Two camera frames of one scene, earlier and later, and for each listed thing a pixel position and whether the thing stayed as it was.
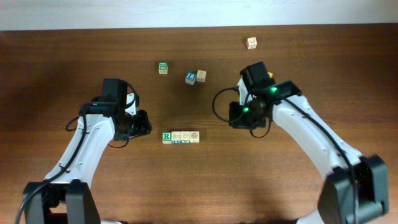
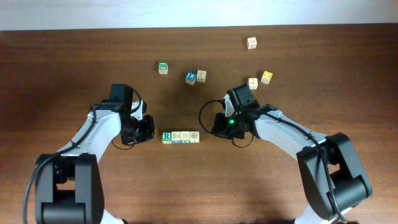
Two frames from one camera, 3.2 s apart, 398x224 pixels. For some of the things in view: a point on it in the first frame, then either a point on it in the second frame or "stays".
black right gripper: [235, 120] to [219, 130]
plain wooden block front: [185, 136] stays
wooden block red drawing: [194, 136] stays
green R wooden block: [166, 137] stays
